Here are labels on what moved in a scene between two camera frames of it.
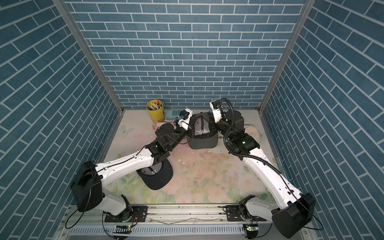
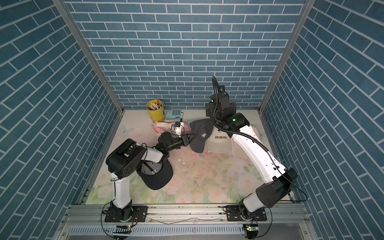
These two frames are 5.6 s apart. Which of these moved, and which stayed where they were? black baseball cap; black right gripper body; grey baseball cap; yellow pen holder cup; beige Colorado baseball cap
Moved: black right gripper body; grey baseball cap
Stayed: beige Colorado baseball cap; yellow pen holder cup; black baseball cap
